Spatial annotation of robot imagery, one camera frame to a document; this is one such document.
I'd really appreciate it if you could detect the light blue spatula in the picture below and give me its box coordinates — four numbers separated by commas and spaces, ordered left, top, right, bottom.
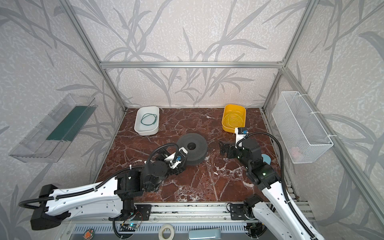
262, 154, 272, 165

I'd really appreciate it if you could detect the light blue box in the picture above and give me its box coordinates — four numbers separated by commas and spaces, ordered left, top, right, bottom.
188, 229, 222, 240

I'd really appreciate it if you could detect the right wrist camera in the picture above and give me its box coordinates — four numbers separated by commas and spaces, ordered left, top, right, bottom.
235, 127, 249, 148

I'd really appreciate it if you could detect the yellow plastic bin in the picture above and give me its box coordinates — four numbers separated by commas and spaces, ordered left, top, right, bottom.
222, 104, 246, 133

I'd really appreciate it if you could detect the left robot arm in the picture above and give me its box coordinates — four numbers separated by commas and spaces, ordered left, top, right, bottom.
18, 143, 190, 231

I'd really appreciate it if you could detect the white wire basket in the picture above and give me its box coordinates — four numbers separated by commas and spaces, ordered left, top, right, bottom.
272, 91, 334, 164

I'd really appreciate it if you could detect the white plastic bin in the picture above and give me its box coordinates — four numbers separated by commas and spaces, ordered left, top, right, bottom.
134, 106, 160, 136

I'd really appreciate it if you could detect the white tape roll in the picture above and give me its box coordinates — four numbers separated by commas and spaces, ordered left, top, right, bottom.
158, 224, 176, 240

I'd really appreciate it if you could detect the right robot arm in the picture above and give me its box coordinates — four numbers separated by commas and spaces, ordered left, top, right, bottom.
219, 128, 324, 240

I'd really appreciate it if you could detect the grey perforated spool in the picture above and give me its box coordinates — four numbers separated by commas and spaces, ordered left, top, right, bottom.
177, 133, 208, 166

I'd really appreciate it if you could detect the yellow cable coil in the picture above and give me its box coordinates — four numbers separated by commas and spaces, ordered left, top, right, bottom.
224, 110, 245, 130

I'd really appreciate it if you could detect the green cable coil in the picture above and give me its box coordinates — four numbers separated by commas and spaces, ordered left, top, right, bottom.
140, 112, 158, 127

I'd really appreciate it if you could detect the clear wall shelf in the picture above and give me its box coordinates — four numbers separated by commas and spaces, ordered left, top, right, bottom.
9, 94, 98, 163

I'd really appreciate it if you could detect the aluminium mounting rail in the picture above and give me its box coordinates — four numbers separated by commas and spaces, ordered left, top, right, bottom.
61, 201, 316, 224

